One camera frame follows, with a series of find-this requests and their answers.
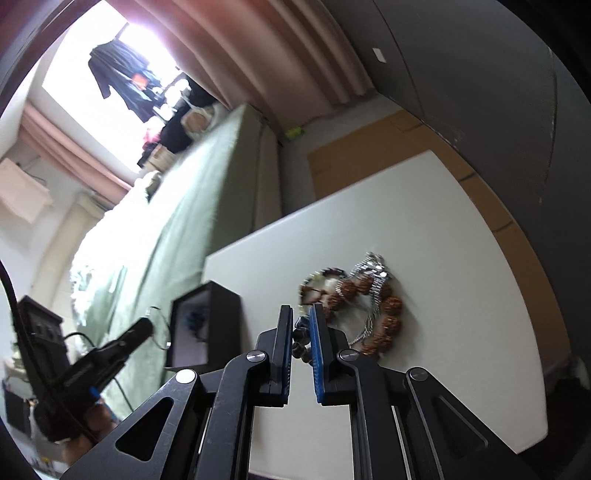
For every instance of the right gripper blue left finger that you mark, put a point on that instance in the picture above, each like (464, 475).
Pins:
(277, 343)

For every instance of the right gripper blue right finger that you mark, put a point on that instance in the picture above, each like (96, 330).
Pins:
(333, 380)

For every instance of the black jewelry box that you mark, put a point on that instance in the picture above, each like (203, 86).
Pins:
(205, 329)

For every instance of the person's left hand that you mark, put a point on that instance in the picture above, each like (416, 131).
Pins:
(100, 421)

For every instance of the beige padded headboard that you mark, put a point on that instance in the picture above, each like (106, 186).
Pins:
(81, 217)

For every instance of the white quilt on bed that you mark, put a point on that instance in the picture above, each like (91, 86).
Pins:
(98, 265)

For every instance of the bed with green sheet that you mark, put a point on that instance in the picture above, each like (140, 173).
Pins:
(220, 189)

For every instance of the flat brown cardboard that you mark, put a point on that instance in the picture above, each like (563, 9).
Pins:
(474, 287)

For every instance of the small green floor object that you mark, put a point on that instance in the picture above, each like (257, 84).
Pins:
(293, 133)

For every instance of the pink curtain left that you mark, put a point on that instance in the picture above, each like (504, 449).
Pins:
(57, 148)

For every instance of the pink curtain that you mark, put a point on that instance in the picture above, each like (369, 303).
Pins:
(57, 148)
(289, 59)

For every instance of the pile of clothes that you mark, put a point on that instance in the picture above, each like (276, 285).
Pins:
(192, 114)

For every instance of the pink curtain right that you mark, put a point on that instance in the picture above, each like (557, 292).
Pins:
(289, 59)

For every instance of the dark hanging clothes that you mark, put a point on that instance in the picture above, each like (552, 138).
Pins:
(116, 66)

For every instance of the white wall socket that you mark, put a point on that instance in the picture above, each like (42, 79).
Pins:
(379, 55)

